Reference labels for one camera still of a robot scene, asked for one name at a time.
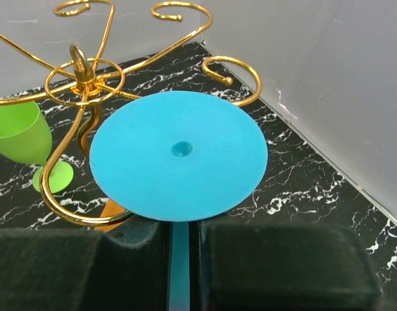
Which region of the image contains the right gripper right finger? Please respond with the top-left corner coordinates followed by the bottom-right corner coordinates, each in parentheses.
top-left (190, 222), bottom-right (381, 310)

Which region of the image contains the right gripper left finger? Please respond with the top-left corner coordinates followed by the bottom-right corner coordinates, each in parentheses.
top-left (0, 217), bottom-right (170, 310)

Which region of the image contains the blue plastic wine glass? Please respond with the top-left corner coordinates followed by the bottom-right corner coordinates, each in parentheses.
top-left (89, 91), bottom-right (268, 310)

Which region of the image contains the left green plastic wine glass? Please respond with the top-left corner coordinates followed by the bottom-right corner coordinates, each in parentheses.
top-left (0, 100), bottom-right (74, 194)

